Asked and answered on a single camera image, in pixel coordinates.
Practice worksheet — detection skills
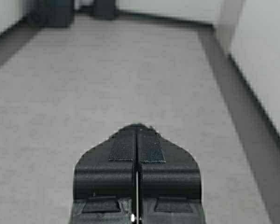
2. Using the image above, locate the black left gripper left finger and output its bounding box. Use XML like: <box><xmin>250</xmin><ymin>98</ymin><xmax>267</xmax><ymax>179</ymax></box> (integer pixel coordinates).
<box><xmin>70</xmin><ymin>125</ymin><xmax>137</xmax><ymax>224</ymax></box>

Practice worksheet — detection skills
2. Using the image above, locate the dark grey bin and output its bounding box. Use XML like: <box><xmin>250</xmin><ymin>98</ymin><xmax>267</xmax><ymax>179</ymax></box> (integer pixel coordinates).
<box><xmin>28</xmin><ymin>0</ymin><xmax>74</xmax><ymax>28</ymax></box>
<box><xmin>93</xmin><ymin>0</ymin><xmax>117</xmax><ymax>20</ymax></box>

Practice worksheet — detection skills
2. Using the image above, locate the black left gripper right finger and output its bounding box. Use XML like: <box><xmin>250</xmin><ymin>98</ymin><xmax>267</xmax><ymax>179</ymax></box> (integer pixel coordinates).
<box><xmin>137</xmin><ymin>126</ymin><xmax>205</xmax><ymax>224</ymax></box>

